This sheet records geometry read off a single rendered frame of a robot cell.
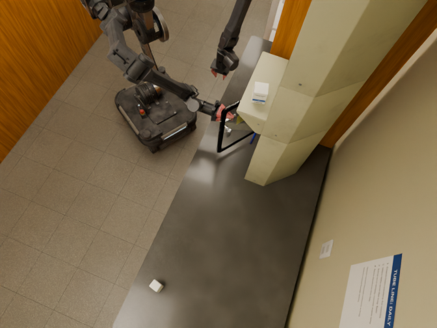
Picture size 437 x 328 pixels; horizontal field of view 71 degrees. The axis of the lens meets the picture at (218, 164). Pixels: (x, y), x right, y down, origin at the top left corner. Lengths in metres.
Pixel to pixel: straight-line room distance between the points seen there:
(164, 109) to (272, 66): 1.52
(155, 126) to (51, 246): 1.22
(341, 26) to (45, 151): 2.63
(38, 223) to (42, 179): 0.37
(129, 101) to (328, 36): 2.17
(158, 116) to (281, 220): 1.46
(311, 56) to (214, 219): 0.96
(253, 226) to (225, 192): 0.23
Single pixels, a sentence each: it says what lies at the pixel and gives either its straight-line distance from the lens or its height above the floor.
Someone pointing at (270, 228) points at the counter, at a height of 0.94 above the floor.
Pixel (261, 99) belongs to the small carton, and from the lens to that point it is 1.15.
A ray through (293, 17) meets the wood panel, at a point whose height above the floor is 1.66.
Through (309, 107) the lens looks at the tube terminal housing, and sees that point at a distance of 1.02.
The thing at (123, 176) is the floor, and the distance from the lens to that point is 2.70.
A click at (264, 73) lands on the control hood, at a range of 1.26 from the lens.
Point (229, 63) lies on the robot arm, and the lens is 1.57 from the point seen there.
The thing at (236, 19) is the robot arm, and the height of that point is 1.46.
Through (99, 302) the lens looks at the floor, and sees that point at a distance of 2.54.
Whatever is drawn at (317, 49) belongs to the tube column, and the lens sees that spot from 0.85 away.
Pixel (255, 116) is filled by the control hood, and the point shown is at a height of 1.51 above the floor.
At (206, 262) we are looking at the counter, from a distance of 1.51.
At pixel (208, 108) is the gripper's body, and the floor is 1.22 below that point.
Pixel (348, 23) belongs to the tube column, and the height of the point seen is 1.97.
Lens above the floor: 2.44
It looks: 65 degrees down
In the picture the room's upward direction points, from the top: 9 degrees clockwise
